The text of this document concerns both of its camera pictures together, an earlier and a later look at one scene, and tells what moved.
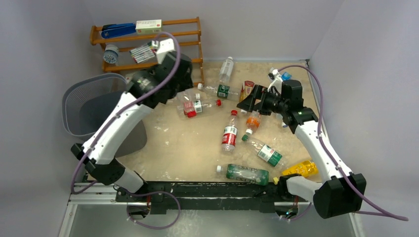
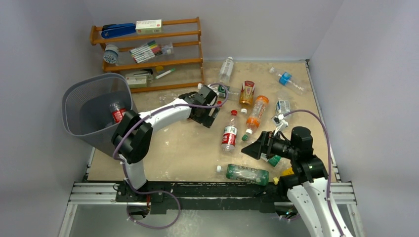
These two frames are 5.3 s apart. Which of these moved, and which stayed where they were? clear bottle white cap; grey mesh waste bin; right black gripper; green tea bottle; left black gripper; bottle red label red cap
Moved: left black gripper; right black gripper
Stayed: green tea bottle; clear bottle white cap; grey mesh waste bin; bottle red label red cap
